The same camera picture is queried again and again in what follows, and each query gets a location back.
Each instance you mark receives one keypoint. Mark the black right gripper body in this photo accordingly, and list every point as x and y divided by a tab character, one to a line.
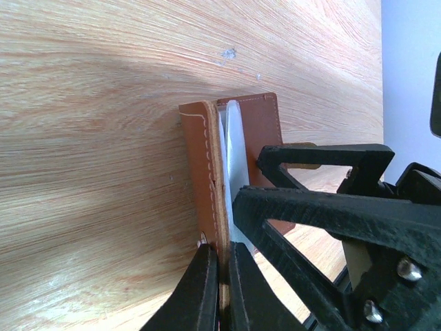
407	125

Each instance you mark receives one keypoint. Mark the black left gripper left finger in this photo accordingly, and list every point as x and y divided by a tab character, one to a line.
193	305

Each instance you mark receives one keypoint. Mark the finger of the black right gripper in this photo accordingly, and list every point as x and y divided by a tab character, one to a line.
401	288
368	162

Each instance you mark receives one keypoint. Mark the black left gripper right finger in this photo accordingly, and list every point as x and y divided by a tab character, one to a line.
253	304

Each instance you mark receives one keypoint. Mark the brown leather card holder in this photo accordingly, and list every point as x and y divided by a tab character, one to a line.
201	122

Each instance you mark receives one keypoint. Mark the black enclosure frame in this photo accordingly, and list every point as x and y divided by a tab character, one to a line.
328	301

